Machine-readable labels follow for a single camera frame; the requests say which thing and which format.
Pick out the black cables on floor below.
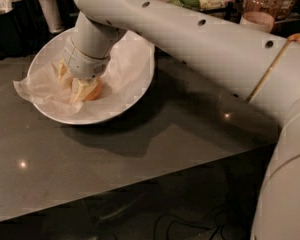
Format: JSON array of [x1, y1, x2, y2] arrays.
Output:
[[153, 210, 254, 240]]

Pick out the black wire tea rack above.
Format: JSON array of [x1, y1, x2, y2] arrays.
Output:
[[153, 0, 238, 22]]

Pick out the clear plastic jar white label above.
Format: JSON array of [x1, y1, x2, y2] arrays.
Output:
[[240, 0, 284, 33]]

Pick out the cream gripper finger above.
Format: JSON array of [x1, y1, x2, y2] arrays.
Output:
[[71, 78, 94, 102], [57, 60, 73, 84]]

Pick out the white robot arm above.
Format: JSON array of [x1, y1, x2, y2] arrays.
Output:
[[63, 0, 300, 240]]

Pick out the black condiment organizer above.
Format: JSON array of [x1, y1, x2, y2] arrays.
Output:
[[0, 0, 37, 59]]

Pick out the white bowl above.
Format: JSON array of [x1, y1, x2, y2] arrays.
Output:
[[26, 27, 156, 126]]

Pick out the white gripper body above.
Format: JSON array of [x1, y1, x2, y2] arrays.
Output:
[[62, 37, 110, 79]]

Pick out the white crumpled paper liner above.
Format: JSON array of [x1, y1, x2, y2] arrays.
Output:
[[13, 30, 155, 117]]

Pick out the white paper cup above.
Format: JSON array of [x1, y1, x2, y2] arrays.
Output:
[[38, 0, 64, 34]]

